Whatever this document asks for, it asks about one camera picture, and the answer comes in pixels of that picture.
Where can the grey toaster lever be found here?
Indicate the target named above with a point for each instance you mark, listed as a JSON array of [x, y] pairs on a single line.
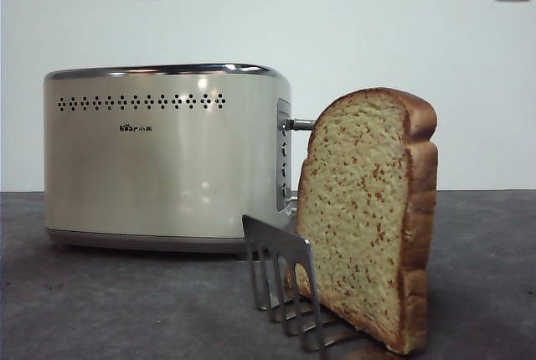
[[299, 124]]

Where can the shiny steel toast rack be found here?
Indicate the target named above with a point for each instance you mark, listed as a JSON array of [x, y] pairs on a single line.
[[268, 238]]

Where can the cream steel two-slot toaster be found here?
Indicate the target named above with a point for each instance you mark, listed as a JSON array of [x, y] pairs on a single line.
[[159, 167]]

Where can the brown-crusted bread slice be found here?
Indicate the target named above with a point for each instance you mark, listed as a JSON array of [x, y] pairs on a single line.
[[356, 209]]

